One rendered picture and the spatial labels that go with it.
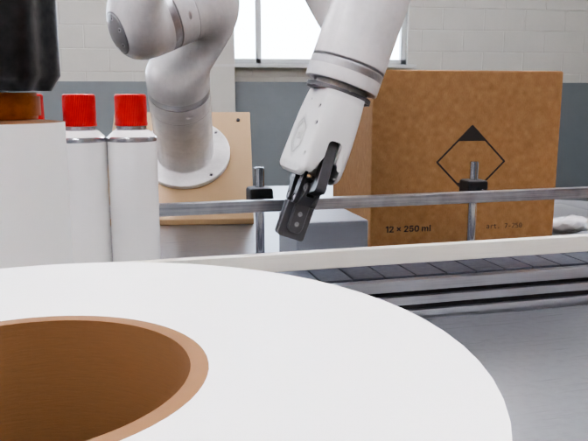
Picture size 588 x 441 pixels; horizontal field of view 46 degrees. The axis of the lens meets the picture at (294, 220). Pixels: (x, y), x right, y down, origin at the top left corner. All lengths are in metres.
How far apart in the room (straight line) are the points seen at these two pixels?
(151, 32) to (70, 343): 0.98
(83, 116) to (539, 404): 0.51
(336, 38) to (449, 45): 5.78
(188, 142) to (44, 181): 0.94
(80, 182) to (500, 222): 0.65
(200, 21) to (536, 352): 0.76
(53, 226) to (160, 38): 0.75
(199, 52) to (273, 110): 4.86
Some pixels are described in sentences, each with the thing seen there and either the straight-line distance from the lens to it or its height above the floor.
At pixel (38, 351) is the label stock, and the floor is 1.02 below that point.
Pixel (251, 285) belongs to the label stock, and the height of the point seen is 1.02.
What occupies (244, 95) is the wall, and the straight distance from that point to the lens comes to 6.09.
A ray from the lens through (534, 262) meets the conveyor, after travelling 0.90.
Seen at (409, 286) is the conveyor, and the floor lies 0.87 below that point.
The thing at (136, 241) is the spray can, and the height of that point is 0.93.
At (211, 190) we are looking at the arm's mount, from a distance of 1.42.
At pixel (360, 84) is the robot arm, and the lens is 0.75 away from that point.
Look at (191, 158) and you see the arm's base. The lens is 1.41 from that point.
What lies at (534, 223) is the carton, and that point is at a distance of 1.14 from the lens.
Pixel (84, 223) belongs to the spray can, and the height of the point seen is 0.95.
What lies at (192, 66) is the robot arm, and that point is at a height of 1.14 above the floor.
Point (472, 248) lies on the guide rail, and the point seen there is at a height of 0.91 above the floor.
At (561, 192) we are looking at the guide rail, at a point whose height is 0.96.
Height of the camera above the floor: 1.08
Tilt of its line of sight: 10 degrees down
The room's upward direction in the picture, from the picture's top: straight up
